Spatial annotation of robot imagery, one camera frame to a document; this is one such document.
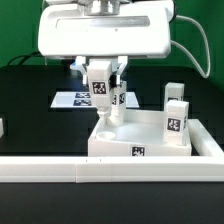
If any white L-shaped obstacle fence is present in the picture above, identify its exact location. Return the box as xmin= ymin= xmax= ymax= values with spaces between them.
xmin=0 ymin=119 xmax=224 ymax=183

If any black cable bundle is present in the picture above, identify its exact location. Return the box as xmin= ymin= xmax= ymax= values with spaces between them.
xmin=7 ymin=51 xmax=44 ymax=67

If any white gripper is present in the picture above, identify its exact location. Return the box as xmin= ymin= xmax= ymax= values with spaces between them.
xmin=38 ymin=3 xmax=172 ymax=88

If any white block at left edge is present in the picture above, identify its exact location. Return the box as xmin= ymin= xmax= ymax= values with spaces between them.
xmin=0 ymin=118 xmax=4 ymax=138

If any white marker plate with tags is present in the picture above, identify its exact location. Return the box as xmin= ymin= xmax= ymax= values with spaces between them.
xmin=51 ymin=91 xmax=139 ymax=108

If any white square table top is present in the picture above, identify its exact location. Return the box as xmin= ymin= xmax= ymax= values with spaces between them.
xmin=88 ymin=109 xmax=192 ymax=157

